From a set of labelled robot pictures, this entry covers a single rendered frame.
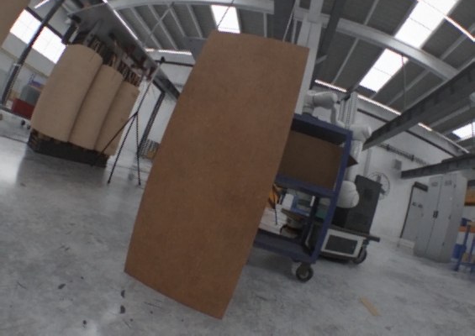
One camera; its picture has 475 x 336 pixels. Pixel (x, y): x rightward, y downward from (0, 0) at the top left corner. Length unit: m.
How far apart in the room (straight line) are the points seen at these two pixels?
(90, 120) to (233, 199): 2.10
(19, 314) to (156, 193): 0.52
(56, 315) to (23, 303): 0.09
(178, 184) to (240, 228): 0.21
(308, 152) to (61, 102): 2.14
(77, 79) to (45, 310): 2.01
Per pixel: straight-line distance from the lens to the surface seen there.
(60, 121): 2.23
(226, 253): 0.59
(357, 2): 11.56
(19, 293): 0.61
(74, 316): 0.57
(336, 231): 1.88
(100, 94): 2.48
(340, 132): 1.24
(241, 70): 0.67
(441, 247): 5.23
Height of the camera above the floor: 0.42
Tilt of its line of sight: 7 degrees up
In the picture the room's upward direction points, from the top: 19 degrees clockwise
